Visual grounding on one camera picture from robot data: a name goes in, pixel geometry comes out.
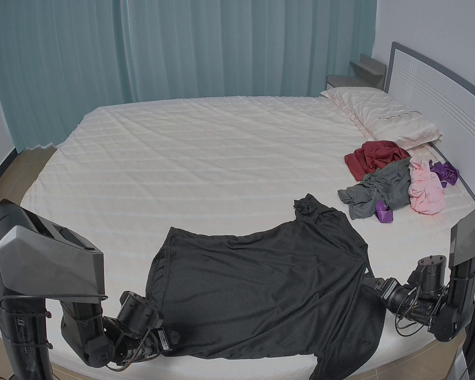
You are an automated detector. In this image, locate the black T-shirt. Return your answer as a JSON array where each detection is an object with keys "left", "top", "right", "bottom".
[{"left": 146, "top": 193, "right": 384, "bottom": 380}]

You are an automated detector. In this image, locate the bed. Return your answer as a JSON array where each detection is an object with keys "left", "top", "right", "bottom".
[{"left": 0, "top": 41, "right": 475, "bottom": 380}]

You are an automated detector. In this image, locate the blue-green curtain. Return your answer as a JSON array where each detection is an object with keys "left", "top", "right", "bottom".
[
  {"left": 0, "top": 0, "right": 129, "bottom": 153},
  {"left": 121, "top": 0, "right": 378, "bottom": 102}
]

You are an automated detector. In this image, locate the dark red garment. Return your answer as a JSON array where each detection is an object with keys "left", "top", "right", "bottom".
[{"left": 344, "top": 141, "right": 411, "bottom": 182}]

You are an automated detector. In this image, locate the grey garment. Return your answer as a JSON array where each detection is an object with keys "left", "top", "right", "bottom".
[{"left": 338, "top": 161, "right": 412, "bottom": 220}]

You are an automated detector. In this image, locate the black cable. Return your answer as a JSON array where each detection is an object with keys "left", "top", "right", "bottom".
[
  {"left": 103, "top": 343, "right": 161, "bottom": 372},
  {"left": 395, "top": 307, "right": 434, "bottom": 337}
]

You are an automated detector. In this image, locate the cream pillow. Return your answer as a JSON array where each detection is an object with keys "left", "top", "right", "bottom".
[{"left": 320, "top": 86, "right": 443, "bottom": 149}]

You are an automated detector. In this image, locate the pink garment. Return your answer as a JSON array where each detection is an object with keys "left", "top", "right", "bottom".
[{"left": 408, "top": 157, "right": 446, "bottom": 215}]

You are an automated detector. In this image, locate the purple satin garment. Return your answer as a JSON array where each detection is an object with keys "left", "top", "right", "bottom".
[
  {"left": 429, "top": 160, "right": 459, "bottom": 187},
  {"left": 374, "top": 200, "right": 393, "bottom": 224}
]

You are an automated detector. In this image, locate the grey bedside table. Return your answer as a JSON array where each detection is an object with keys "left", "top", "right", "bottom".
[{"left": 326, "top": 53, "right": 386, "bottom": 92}]

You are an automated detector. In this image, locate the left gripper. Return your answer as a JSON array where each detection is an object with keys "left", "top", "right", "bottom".
[{"left": 119, "top": 327, "right": 181, "bottom": 367}]

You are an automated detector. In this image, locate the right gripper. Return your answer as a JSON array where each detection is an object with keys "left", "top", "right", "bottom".
[{"left": 380, "top": 279, "right": 418, "bottom": 320}]

